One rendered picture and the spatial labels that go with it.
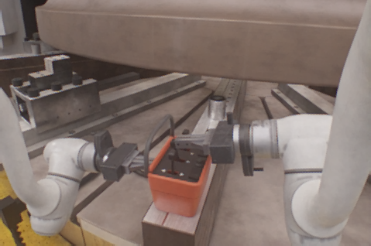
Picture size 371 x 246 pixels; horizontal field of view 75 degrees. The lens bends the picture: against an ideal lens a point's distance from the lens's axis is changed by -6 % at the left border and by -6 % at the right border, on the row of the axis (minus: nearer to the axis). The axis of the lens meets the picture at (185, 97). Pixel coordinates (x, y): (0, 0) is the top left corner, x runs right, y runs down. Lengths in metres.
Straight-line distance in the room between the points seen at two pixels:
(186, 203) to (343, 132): 0.43
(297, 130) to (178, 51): 0.79
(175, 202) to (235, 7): 0.91
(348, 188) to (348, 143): 0.08
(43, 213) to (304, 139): 0.67
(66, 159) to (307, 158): 0.64
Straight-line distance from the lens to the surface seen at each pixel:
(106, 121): 1.91
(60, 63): 1.74
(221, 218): 1.22
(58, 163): 0.84
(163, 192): 0.65
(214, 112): 1.14
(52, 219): 0.82
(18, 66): 2.74
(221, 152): 0.57
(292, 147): 0.57
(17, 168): 0.69
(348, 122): 0.32
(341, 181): 0.38
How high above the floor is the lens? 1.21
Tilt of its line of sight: 22 degrees down
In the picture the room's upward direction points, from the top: 1 degrees clockwise
